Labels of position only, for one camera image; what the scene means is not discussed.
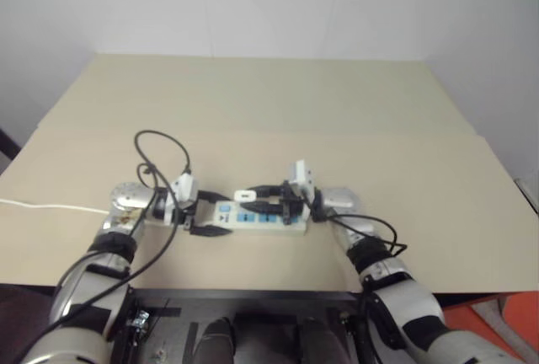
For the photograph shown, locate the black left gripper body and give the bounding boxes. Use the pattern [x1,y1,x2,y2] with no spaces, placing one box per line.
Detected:
[179,200,204,233]

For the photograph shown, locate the black metal frame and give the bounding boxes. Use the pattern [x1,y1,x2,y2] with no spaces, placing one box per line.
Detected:
[107,289,371,364]

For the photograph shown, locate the white power strip cord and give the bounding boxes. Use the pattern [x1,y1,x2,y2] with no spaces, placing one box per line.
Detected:
[0,198,109,215]

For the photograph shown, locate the dark object beside table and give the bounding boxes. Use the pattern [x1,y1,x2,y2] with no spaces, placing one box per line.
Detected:
[0,126,19,168]

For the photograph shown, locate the orange box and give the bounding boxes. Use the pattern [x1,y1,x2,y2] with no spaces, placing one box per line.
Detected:
[440,292,539,364]

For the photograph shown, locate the small silver metal bracket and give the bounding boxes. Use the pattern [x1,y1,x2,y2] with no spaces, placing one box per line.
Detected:
[132,308,151,334]

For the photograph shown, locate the white power strip blue sockets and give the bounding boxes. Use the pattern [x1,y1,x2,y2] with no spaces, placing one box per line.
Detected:
[142,198,307,239]

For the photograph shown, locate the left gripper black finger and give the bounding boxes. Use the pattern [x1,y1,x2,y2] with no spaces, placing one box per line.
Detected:
[190,224,232,239]
[196,189,232,204]

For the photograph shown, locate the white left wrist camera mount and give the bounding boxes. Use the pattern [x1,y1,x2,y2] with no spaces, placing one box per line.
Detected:
[164,173,200,227]

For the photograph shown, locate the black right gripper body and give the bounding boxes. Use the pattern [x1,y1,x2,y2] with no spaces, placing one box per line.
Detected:
[277,183,316,227]

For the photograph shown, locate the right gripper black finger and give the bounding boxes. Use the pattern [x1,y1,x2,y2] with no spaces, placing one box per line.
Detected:
[245,201,288,219]
[251,184,289,198]

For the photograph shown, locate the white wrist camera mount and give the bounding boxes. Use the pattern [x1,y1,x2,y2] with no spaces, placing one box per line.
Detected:
[287,159,316,201]
[164,173,200,227]

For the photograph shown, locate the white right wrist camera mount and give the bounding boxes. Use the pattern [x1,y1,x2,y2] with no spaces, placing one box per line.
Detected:
[287,159,316,201]

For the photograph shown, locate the dark rounded shape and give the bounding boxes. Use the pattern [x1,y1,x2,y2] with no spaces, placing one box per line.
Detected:
[194,316,235,364]

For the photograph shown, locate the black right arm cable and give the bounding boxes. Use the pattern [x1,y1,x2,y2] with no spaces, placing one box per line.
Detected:
[313,201,408,364]

